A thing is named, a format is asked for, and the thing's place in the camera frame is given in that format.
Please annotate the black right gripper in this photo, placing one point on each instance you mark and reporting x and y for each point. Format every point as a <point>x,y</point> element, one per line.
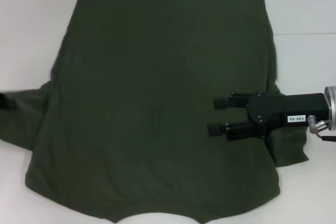
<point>294,108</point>

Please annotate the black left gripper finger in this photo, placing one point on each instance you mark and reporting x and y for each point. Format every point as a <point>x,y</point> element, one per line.
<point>6,100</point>

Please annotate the dark green t-shirt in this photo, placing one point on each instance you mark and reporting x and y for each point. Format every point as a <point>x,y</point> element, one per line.
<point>157,77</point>

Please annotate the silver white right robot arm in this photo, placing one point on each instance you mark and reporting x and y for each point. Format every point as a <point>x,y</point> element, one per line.
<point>331,108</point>

